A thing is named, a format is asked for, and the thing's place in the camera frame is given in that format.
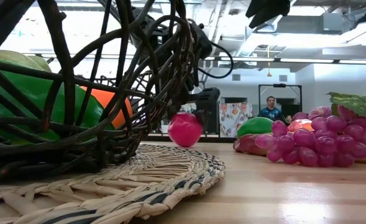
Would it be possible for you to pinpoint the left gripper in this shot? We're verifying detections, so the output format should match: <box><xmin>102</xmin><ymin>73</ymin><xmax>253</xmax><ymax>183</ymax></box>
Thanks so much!
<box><xmin>166</xmin><ymin>18</ymin><xmax>222</xmax><ymax>121</ymax></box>

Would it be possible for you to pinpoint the red apple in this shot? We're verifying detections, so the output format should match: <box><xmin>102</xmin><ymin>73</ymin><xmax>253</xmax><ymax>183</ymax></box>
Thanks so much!
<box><xmin>168</xmin><ymin>111</ymin><xmax>204</xmax><ymax>148</ymax></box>

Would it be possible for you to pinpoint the green avocado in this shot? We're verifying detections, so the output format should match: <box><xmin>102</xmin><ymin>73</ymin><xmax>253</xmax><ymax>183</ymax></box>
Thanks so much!
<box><xmin>236</xmin><ymin>116</ymin><xmax>274</xmax><ymax>139</ymax></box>

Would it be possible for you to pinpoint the orange fruit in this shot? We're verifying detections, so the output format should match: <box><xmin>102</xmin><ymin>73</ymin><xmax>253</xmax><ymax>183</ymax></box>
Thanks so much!
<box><xmin>80</xmin><ymin>86</ymin><xmax>134</xmax><ymax>130</ymax></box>

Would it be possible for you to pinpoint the red-orange mango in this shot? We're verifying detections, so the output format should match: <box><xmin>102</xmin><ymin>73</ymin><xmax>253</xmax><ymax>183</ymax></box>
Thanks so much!
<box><xmin>287</xmin><ymin>118</ymin><xmax>314</xmax><ymax>133</ymax></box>

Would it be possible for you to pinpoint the purple grape bunch with leaf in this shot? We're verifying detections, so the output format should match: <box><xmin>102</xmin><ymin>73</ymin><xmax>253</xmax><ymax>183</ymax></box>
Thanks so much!
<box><xmin>254</xmin><ymin>91</ymin><xmax>366</xmax><ymax>169</ymax></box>

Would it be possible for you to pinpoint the olive green pear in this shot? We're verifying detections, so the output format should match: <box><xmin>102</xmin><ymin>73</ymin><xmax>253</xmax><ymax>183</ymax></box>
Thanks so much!
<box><xmin>0</xmin><ymin>49</ymin><xmax>44</xmax><ymax>72</ymax></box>

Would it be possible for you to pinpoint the dark wicker basket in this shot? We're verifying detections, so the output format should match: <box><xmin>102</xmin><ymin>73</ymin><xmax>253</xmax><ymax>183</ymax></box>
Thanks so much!
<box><xmin>0</xmin><ymin>0</ymin><xmax>199</xmax><ymax>187</ymax></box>

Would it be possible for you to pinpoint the black upright panel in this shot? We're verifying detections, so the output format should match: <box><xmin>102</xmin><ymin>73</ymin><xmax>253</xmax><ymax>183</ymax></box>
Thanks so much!
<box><xmin>204</xmin><ymin>102</ymin><xmax>219</xmax><ymax>135</ymax></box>

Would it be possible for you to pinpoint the white ceiling light strip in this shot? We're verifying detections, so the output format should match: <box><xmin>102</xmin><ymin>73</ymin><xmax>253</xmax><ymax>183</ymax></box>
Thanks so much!
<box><xmin>337</xmin><ymin>59</ymin><xmax>366</xmax><ymax>65</ymax></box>
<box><xmin>279</xmin><ymin>58</ymin><xmax>334</xmax><ymax>63</ymax></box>
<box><xmin>219</xmin><ymin>57</ymin><xmax>275</xmax><ymax>62</ymax></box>

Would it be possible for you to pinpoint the person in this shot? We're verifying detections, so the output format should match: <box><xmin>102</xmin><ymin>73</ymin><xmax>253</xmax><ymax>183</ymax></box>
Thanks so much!
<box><xmin>257</xmin><ymin>95</ymin><xmax>285</xmax><ymax>121</ymax></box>

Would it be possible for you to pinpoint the dark background screen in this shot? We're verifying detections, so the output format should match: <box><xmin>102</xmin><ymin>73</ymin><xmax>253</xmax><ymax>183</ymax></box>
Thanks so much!
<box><xmin>281</xmin><ymin>104</ymin><xmax>301</xmax><ymax>121</ymax></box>

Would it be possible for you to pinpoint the round woven straw placemat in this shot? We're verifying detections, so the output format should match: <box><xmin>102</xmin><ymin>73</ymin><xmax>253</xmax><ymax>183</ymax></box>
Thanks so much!
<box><xmin>0</xmin><ymin>142</ymin><xmax>226</xmax><ymax>224</ymax></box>

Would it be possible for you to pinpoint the green bell pepper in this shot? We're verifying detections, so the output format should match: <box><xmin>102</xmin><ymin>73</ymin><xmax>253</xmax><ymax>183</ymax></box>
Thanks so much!
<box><xmin>0</xmin><ymin>57</ymin><xmax>115</xmax><ymax>146</ymax></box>

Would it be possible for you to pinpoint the black metal table frame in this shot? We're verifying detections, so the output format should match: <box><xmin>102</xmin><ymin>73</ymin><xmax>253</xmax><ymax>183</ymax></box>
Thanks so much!
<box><xmin>147</xmin><ymin>133</ymin><xmax>237</xmax><ymax>144</ymax></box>

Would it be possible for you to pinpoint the black stand frame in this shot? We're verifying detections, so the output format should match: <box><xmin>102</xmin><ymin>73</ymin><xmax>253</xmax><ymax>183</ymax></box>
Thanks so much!
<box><xmin>258</xmin><ymin>83</ymin><xmax>303</xmax><ymax>119</ymax></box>

